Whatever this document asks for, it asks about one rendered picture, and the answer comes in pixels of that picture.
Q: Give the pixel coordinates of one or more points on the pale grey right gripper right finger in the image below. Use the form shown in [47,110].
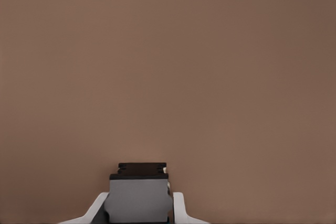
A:
[180,209]

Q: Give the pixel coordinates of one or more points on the grey switch with black top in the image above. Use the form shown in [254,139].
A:
[137,197]

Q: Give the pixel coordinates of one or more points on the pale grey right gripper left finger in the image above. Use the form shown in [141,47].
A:
[95,209]

